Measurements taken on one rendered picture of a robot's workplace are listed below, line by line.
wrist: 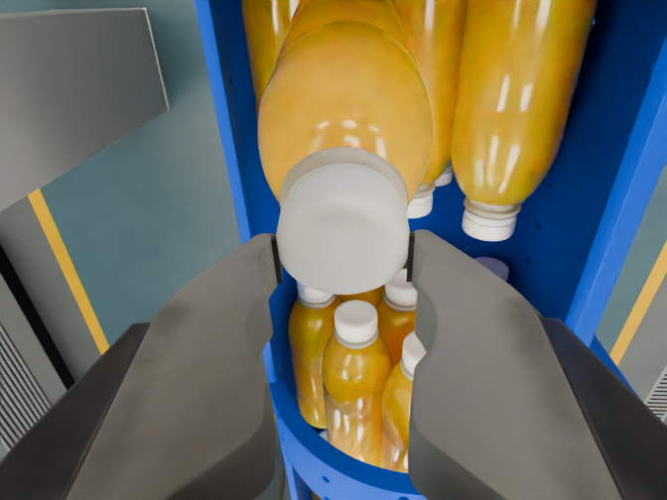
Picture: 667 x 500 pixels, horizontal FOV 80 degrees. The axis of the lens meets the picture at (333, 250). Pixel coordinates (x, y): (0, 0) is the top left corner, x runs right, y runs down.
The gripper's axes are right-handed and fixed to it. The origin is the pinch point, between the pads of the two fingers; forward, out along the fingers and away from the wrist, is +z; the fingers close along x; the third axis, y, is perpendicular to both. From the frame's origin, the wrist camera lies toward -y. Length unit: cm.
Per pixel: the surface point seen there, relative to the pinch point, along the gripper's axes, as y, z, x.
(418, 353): 17.6, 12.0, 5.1
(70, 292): 101, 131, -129
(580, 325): 10.4, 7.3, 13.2
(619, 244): 5.3, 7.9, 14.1
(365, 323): 17.8, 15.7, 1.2
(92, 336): 129, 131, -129
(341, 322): 17.8, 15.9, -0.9
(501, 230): 9.0, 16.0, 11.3
